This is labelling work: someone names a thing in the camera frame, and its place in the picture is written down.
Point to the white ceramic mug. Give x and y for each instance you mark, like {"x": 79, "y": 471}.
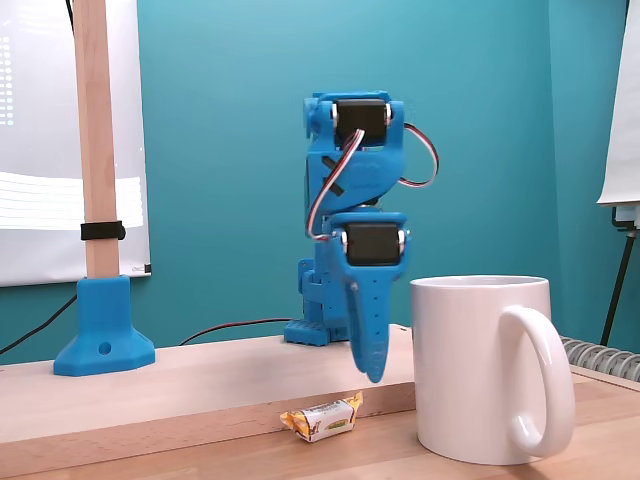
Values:
{"x": 460, "y": 370}

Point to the yellow white sweet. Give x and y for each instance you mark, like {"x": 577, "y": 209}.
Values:
{"x": 320, "y": 420}

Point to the light wooden board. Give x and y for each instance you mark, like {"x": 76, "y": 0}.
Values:
{"x": 175, "y": 370}

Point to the blue printed stand base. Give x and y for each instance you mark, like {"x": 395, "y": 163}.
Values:
{"x": 102, "y": 325}

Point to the black flipchart easel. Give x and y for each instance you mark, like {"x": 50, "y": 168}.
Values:
{"x": 627, "y": 220}

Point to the white flipchart paper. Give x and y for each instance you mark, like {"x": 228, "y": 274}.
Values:
{"x": 625, "y": 125}

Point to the wooden camera post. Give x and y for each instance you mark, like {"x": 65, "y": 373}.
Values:
{"x": 97, "y": 150}

